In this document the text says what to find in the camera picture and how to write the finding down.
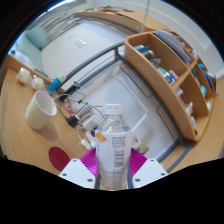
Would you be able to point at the bed with teal sheet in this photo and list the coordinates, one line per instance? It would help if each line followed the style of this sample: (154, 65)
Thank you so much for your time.
(30, 55)

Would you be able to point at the black cube charger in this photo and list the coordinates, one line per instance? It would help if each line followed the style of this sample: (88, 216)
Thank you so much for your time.
(73, 120)

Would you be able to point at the wrapped yellow bun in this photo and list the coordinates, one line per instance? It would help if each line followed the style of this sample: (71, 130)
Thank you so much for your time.
(23, 75)
(37, 82)

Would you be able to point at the wooden shelf unit with items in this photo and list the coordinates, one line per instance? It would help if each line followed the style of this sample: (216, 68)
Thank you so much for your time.
(160, 90)

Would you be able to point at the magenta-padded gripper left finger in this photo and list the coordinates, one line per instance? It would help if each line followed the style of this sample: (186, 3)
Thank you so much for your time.
(76, 171)

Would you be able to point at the blue tube white cap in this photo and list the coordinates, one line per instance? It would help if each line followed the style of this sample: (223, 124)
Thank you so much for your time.
(55, 84)

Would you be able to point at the long wooden wall shelf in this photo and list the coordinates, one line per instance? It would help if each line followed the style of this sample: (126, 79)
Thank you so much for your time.
(133, 18)

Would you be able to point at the teal pillow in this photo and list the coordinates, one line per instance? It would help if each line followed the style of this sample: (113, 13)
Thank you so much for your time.
(36, 36)

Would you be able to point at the white wall light switch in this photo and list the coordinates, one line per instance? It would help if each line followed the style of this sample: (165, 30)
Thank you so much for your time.
(80, 42)

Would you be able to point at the flat round red coaster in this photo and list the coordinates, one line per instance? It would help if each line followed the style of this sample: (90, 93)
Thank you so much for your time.
(58, 156)

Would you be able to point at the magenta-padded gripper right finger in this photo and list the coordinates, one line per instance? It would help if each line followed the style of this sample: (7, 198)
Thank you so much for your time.
(150, 171)

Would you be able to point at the black electric shaver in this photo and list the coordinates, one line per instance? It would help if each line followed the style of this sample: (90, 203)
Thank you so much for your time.
(72, 88)

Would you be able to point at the cream white cup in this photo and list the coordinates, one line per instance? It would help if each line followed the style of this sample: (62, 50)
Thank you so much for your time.
(36, 113)

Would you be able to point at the clear plastic water bottle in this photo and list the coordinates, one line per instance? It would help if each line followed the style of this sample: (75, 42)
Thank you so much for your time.
(113, 150)

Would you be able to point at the grey metal desk frame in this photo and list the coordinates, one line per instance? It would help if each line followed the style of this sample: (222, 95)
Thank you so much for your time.
(93, 61)

